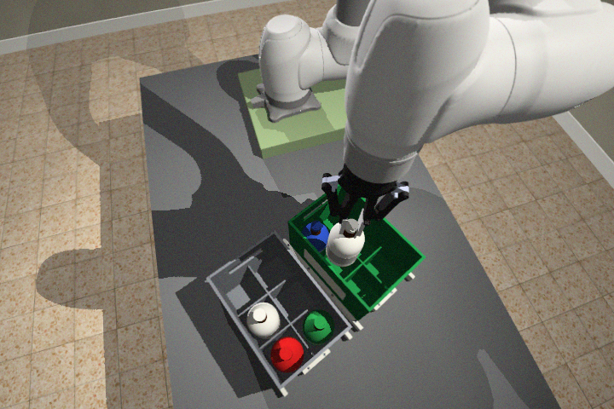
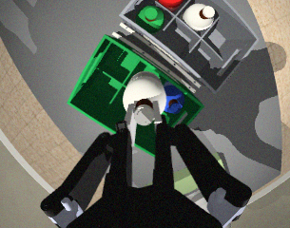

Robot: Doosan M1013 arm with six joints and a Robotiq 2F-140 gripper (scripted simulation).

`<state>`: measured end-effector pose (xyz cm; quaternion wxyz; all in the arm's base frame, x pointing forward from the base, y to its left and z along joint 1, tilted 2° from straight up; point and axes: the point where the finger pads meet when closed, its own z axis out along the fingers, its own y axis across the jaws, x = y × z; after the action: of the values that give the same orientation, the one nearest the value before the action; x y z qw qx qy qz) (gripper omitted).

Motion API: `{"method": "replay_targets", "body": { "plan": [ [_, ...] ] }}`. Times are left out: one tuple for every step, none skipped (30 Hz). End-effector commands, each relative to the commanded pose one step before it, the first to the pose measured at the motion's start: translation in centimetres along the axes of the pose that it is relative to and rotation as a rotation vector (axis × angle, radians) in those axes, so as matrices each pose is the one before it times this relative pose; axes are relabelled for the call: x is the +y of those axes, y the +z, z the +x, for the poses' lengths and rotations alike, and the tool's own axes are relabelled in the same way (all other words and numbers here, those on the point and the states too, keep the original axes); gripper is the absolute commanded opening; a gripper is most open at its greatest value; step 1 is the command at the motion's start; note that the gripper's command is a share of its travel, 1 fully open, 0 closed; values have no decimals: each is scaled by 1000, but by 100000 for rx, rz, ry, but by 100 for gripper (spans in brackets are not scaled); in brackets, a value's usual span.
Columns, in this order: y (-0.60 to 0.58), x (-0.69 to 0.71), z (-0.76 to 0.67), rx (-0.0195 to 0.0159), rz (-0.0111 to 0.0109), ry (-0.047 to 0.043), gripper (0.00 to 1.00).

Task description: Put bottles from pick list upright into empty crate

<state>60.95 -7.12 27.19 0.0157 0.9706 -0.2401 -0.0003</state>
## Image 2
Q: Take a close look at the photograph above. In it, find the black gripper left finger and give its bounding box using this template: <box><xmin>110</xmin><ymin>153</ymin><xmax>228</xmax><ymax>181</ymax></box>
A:
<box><xmin>40</xmin><ymin>104</ymin><xmax>137</xmax><ymax>228</ymax></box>

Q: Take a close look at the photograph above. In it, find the white bottle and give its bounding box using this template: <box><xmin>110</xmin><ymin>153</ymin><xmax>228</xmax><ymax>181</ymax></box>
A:
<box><xmin>180</xmin><ymin>3</ymin><xmax>215</xmax><ymax>32</ymax></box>
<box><xmin>123</xmin><ymin>71</ymin><xmax>166</xmax><ymax>125</ymax></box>

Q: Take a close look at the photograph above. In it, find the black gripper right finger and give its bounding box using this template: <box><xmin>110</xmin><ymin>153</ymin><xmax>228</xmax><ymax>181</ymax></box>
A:
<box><xmin>149</xmin><ymin>101</ymin><xmax>252</xmax><ymax>228</ymax></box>

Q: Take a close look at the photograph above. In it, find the green crate with dividers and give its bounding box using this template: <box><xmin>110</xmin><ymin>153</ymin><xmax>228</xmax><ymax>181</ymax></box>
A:
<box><xmin>67</xmin><ymin>35</ymin><xmax>204</xmax><ymax>158</ymax></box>

